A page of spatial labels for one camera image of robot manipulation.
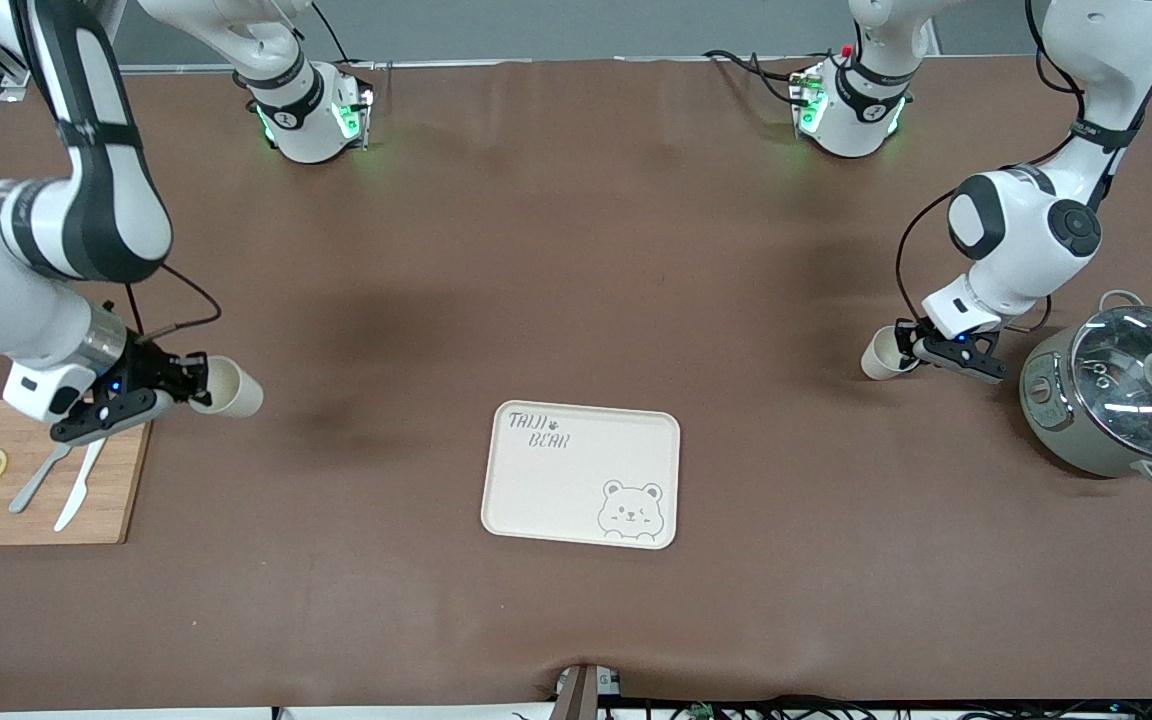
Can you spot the glass pot lid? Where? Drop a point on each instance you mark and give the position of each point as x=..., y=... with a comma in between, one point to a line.
x=1126, y=400

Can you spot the white plastic knife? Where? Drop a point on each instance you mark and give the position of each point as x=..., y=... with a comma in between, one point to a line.
x=76, y=495

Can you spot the brown table cover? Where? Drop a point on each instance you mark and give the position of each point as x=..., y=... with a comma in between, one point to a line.
x=576, y=250

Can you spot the cream bear print tray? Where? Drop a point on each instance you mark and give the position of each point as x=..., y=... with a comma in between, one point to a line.
x=556, y=490

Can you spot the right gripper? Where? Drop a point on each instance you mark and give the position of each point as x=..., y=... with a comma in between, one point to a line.
x=158, y=370

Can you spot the white IKEA cup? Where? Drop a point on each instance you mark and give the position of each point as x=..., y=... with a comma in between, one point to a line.
x=236, y=392
x=878, y=360

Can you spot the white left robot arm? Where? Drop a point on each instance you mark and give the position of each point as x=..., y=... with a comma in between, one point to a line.
x=1016, y=230

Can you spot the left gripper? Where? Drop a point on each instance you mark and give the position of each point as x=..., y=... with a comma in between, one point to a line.
x=908, y=338

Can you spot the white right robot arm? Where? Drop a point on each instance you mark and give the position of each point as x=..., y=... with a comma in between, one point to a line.
x=106, y=200

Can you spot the wooden cutting board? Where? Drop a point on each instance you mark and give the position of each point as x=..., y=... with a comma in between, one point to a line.
x=116, y=500

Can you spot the grey plastic knife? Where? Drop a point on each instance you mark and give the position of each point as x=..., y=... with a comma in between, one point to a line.
x=31, y=490

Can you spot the grey pot with glass lid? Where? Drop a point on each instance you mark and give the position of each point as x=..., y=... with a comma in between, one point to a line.
x=1056, y=440

